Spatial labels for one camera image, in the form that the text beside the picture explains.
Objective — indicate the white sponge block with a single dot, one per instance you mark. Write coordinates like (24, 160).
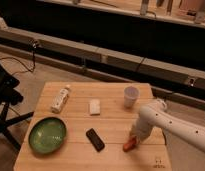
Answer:
(94, 107)

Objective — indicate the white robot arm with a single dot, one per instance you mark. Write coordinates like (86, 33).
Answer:
(154, 114)

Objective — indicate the black office chair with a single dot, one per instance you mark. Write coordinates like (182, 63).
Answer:
(9, 96)

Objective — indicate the white plastic bottle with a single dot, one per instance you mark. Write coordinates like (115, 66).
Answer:
(60, 99)

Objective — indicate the translucent plastic cup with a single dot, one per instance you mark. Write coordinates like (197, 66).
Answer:
(130, 96)

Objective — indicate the green round bowl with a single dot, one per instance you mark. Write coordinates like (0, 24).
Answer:
(47, 135)

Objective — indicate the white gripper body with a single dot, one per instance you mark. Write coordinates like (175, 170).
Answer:
(140, 131)

